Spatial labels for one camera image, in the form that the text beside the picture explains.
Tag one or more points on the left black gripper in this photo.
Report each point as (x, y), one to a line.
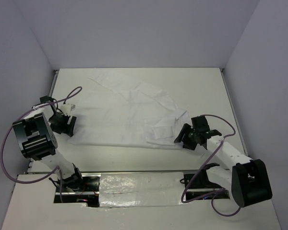
(66, 128)

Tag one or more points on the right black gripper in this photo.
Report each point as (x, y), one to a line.
(186, 127)

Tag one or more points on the white long sleeve shirt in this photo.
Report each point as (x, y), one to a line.
(127, 113)

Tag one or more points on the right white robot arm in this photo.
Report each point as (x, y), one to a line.
(245, 179)

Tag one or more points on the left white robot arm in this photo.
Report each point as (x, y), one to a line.
(35, 133)

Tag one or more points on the silver foil tape sheet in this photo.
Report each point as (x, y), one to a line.
(140, 189)

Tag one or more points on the white foam front board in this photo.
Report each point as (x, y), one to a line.
(32, 208)

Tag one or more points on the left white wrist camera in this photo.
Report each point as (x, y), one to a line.
(67, 109)

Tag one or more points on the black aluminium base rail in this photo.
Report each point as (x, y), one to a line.
(89, 193)

